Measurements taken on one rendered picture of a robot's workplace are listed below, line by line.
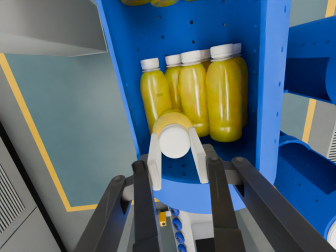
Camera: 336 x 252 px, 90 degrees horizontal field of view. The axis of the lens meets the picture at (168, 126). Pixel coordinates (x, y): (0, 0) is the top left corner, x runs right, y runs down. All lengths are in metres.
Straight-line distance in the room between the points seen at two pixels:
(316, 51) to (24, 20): 0.88
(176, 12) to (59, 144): 1.62
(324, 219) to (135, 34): 0.85
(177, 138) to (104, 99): 1.36
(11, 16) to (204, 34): 0.55
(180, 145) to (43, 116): 1.68
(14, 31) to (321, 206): 1.16
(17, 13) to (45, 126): 1.23
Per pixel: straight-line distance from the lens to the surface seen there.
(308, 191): 0.91
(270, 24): 0.24
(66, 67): 1.62
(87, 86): 1.57
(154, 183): 0.16
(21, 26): 0.74
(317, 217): 0.89
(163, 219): 0.76
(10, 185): 2.05
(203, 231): 0.79
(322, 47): 0.67
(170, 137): 0.20
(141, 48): 0.43
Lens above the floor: 1.42
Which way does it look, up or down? 69 degrees down
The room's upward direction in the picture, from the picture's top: 176 degrees clockwise
